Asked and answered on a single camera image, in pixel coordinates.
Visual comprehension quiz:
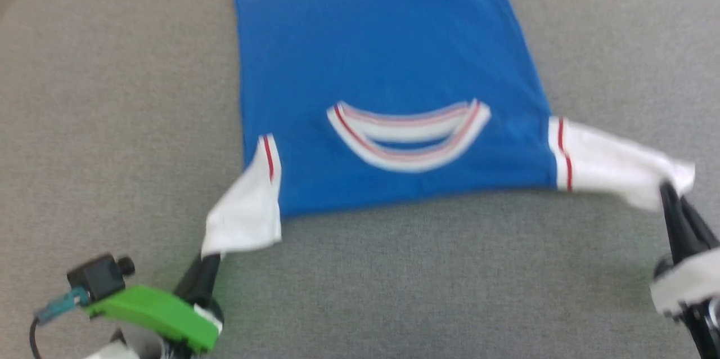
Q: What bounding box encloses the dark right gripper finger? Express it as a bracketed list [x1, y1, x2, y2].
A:
[681, 198, 720, 256]
[658, 181, 696, 264]

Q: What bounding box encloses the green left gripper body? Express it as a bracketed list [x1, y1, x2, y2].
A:
[84, 285, 221, 354]

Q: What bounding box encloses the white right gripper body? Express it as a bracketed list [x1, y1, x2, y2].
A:
[650, 246, 720, 318]

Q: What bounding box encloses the blue white-sleeved T-shirt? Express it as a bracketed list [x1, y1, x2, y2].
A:
[201, 0, 697, 259]

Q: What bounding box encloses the teal cable connector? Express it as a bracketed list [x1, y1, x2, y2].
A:
[36, 287, 91, 324]

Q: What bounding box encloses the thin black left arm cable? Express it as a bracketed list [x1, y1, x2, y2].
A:
[28, 317, 47, 359]

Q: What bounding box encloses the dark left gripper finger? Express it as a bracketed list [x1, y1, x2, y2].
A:
[173, 254, 223, 309]

